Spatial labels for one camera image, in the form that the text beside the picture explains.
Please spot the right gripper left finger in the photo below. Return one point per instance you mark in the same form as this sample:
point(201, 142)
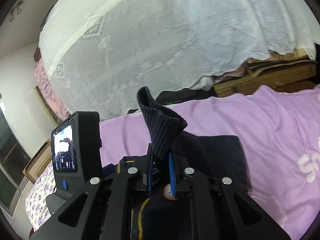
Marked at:
point(148, 170)

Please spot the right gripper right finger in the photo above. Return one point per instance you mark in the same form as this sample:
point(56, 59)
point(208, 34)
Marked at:
point(176, 175)

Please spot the navy knit sweater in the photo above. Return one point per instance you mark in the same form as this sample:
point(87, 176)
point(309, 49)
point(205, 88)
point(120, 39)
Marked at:
point(213, 169)

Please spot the window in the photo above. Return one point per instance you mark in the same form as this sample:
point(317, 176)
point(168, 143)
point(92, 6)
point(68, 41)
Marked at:
point(13, 160)

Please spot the floral bed sheet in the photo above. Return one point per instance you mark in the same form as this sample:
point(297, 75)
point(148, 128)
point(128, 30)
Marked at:
point(35, 202)

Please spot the pink floral pillow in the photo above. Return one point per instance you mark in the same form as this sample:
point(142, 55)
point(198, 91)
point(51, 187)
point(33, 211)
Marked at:
point(54, 104)

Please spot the white lace cover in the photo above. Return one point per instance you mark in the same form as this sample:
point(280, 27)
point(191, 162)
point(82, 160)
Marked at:
point(98, 53)

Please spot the purple blanket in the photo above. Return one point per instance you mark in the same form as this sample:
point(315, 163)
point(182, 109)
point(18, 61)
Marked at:
point(280, 136)

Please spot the brown woven mat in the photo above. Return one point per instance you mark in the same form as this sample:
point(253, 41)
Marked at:
point(277, 71)

